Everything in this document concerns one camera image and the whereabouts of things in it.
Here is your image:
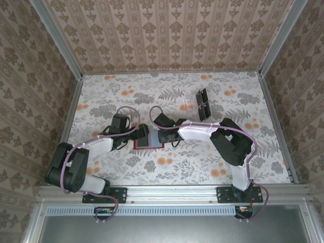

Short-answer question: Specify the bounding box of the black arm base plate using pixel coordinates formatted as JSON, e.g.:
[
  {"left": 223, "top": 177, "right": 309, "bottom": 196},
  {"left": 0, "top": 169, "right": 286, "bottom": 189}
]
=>
[
  {"left": 82, "top": 186, "right": 128, "bottom": 204},
  {"left": 217, "top": 186, "right": 264, "bottom": 204}
]

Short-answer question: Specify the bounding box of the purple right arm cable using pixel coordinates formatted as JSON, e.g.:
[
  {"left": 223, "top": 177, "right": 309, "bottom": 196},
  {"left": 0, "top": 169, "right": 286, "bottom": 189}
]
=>
[{"left": 149, "top": 105, "right": 271, "bottom": 223}]

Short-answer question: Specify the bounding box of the clear acrylic card stand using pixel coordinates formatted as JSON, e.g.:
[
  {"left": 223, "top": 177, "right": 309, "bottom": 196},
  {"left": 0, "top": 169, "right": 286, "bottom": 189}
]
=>
[{"left": 183, "top": 87, "right": 213, "bottom": 122}]

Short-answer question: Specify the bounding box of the red leather card holder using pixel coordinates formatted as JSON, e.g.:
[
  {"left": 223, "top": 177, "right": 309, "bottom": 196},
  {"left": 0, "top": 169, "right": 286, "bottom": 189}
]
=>
[{"left": 133, "top": 130, "right": 166, "bottom": 150}]

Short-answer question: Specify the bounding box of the black cable connector box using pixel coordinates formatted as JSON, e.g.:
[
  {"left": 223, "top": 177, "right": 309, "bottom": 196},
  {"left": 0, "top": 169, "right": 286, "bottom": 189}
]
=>
[
  {"left": 94, "top": 206, "right": 116, "bottom": 221},
  {"left": 234, "top": 205, "right": 254, "bottom": 220}
]

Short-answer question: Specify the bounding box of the floral patterned table cover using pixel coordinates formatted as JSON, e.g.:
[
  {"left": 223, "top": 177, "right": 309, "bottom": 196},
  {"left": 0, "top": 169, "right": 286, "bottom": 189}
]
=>
[{"left": 56, "top": 72, "right": 292, "bottom": 186}]

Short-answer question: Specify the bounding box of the slotted grey cable duct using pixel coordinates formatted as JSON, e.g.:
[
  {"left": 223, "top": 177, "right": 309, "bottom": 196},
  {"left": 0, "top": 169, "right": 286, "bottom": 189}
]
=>
[{"left": 47, "top": 205, "right": 254, "bottom": 217}]

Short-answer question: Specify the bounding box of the aluminium mounting rail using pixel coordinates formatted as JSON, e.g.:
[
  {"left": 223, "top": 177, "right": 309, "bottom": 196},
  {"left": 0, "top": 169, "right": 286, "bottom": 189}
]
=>
[{"left": 37, "top": 184, "right": 311, "bottom": 203}]

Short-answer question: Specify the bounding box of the grey metal sheet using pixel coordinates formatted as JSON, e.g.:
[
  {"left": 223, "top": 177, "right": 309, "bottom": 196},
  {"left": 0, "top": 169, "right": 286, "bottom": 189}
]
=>
[{"left": 37, "top": 214, "right": 314, "bottom": 243}]

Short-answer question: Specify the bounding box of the aluminium frame post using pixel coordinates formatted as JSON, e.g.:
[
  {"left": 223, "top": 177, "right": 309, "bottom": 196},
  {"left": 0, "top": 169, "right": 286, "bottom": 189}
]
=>
[
  {"left": 28, "top": 0, "right": 84, "bottom": 81},
  {"left": 257, "top": 0, "right": 309, "bottom": 77}
]

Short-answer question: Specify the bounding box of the aluminium table side rail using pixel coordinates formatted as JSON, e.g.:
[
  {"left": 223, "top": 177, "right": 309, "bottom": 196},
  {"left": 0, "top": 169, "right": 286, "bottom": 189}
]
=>
[
  {"left": 258, "top": 71, "right": 300, "bottom": 184},
  {"left": 47, "top": 75, "right": 85, "bottom": 185}
]

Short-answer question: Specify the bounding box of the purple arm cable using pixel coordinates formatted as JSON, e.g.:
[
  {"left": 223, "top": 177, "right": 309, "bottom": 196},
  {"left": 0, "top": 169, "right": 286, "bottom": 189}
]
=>
[
  {"left": 60, "top": 106, "right": 141, "bottom": 225},
  {"left": 149, "top": 105, "right": 271, "bottom": 223}
]

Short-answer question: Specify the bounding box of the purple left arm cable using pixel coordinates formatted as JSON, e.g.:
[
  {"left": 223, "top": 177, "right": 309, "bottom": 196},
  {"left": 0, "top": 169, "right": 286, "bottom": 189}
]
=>
[{"left": 60, "top": 106, "right": 141, "bottom": 225}]

